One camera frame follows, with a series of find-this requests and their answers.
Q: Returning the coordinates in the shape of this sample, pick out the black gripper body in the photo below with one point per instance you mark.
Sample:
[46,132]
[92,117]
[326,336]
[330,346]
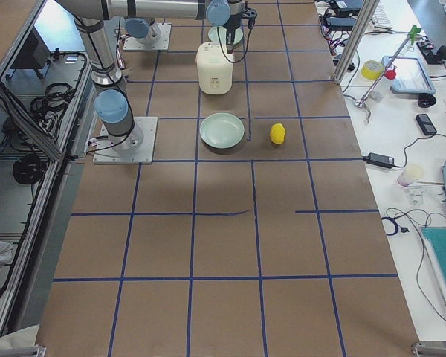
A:
[230,24]

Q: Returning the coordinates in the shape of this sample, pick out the green plate near arm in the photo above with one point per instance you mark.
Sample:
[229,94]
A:
[238,37]
[221,130]

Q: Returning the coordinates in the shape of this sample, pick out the blue teach pendant tablet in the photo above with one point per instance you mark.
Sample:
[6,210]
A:
[411,77]

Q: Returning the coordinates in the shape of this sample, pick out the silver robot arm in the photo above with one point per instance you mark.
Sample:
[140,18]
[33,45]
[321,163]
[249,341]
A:
[112,103]

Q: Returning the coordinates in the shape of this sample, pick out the metal rod stand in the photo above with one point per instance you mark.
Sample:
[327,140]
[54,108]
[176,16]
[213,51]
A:
[411,37]

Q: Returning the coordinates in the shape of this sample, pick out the yellow toy potato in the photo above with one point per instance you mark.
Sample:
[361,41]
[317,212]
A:
[277,134]

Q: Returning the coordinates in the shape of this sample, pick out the cream rice cooker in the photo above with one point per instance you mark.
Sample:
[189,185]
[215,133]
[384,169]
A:
[215,68]

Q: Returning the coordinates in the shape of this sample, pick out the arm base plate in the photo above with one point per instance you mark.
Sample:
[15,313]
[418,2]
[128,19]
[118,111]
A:
[137,148]
[144,37]

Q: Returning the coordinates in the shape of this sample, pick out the black phone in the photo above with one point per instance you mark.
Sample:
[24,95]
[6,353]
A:
[425,124]

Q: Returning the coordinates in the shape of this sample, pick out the plastic cup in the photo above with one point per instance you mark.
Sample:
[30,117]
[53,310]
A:
[411,174]

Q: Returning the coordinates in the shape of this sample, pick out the squeeze bottle red cap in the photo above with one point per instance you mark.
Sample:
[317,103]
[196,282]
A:
[383,86]

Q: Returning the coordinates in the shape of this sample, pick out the black round cap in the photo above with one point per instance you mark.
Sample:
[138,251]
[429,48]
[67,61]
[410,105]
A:
[426,100]

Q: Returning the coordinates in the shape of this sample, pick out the black power adapter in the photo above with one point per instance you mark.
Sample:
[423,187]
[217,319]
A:
[379,160]

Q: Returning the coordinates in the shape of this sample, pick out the yellow tape roll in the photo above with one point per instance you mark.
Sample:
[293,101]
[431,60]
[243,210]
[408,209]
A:
[372,70]

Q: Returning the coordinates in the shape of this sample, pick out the aluminium frame post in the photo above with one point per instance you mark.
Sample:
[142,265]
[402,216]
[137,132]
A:
[363,19]

